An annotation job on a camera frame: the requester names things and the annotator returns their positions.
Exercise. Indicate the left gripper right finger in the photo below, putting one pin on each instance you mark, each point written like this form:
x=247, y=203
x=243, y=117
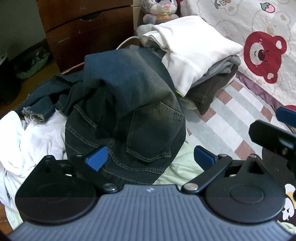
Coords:
x=212, y=165

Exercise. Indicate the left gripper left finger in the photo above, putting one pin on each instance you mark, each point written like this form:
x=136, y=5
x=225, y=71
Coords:
x=88, y=167

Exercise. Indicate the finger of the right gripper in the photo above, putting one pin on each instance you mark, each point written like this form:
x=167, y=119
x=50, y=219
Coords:
x=272, y=137
x=287, y=115

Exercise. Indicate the dark blue denim jeans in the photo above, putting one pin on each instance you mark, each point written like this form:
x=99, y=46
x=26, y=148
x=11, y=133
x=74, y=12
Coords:
x=124, y=100

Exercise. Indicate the pale green garment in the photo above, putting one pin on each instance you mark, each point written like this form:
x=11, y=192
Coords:
x=182, y=169

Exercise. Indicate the checkered bed sheet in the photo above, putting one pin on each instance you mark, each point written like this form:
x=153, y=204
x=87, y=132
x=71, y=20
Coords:
x=224, y=127

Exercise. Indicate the white crumpled shirt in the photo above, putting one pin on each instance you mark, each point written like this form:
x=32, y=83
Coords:
x=23, y=146

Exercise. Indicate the dark brown folded garment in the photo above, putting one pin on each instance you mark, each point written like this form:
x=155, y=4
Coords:
x=201, y=96

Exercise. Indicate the grey folded garment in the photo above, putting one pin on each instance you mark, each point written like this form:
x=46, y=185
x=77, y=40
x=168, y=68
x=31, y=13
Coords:
x=221, y=67

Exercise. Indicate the white bear print quilt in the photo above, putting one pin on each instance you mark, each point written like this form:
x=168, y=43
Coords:
x=266, y=30

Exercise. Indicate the white printed garment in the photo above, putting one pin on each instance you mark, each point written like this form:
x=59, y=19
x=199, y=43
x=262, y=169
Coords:
x=288, y=215

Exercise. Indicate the white folded garment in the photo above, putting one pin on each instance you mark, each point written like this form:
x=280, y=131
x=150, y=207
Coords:
x=191, y=47

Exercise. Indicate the brown wooden dresser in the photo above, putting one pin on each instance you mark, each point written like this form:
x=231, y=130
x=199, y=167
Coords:
x=75, y=29

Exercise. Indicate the grey plush rabbit toy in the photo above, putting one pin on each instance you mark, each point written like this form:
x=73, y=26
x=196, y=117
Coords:
x=159, y=11

